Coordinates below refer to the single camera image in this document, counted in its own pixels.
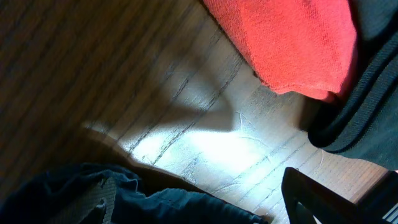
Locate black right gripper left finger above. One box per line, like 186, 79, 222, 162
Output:
47, 178, 117, 224

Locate black patterned garment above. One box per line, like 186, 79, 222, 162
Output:
308, 0, 397, 171

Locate dark blue denim shorts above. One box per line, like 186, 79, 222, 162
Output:
1, 164, 265, 223

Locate red cloth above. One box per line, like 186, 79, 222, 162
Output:
204, 0, 357, 103

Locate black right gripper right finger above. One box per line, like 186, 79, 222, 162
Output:
282, 167, 397, 224

